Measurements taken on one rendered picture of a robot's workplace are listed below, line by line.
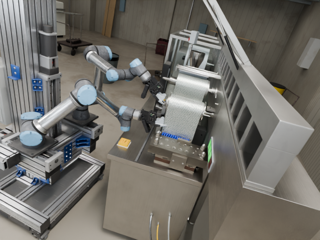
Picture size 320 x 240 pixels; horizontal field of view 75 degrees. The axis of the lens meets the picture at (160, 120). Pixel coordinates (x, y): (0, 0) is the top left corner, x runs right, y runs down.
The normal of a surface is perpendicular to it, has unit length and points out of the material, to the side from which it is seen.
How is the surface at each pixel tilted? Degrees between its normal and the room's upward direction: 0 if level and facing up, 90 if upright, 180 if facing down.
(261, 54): 90
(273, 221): 90
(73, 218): 0
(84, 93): 86
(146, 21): 90
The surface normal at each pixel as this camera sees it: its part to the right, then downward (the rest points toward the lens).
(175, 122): -0.20, 0.44
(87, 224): 0.21, -0.86
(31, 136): 0.33, 0.59
